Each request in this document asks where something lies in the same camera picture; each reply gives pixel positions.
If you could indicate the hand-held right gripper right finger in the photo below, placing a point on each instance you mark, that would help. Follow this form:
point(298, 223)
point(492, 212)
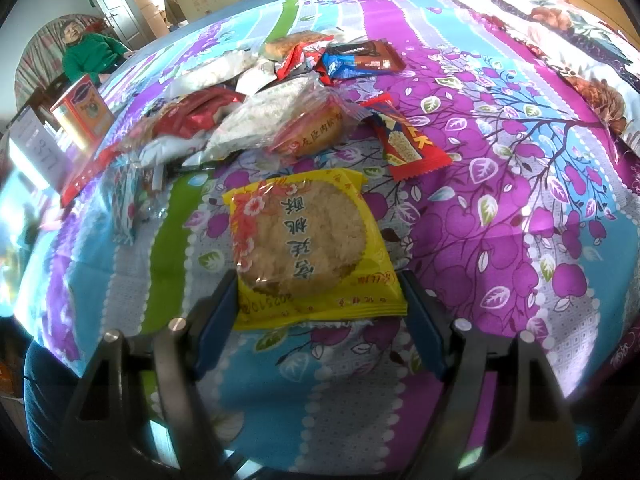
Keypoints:
point(425, 330)

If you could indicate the colourful striped tablecloth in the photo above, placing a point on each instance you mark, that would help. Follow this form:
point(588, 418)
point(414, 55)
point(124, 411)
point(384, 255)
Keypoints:
point(500, 240)

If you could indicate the clear round pastry packet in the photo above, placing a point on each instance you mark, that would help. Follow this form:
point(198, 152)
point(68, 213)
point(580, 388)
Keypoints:
point(310, 127)

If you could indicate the floral quilt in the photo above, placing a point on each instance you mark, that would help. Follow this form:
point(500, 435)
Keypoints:
point(560, 25)

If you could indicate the striped cloth cover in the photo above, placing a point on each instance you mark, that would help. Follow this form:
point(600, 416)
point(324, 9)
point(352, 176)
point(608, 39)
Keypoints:
point(37, 60)

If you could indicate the orange carton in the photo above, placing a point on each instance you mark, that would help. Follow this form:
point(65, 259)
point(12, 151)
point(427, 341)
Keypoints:
point(85, 110)

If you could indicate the red snack bar packet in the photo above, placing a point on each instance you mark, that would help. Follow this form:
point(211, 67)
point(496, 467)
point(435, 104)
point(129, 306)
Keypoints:
point(405, 147)

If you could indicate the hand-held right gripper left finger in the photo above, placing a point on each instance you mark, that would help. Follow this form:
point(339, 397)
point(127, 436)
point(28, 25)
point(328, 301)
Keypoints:
point(217, 320)

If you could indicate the white printed carton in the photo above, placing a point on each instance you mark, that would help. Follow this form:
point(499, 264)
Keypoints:
point(30, 150)

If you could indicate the pile of assorted snacks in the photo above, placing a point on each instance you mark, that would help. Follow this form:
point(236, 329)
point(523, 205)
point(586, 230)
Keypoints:
point(210, 115)

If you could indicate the person's leg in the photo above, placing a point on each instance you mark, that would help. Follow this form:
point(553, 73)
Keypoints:
point(45, 400)

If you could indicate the yellow cookie packet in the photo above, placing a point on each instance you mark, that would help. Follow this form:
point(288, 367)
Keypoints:
point(300, 240)

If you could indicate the red flat packet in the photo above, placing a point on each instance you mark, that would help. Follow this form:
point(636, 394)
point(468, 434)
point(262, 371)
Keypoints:
point(85, 175)

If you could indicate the brown blue biscuit packet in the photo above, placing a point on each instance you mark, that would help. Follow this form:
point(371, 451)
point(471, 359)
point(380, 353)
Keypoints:
point(365, 57)

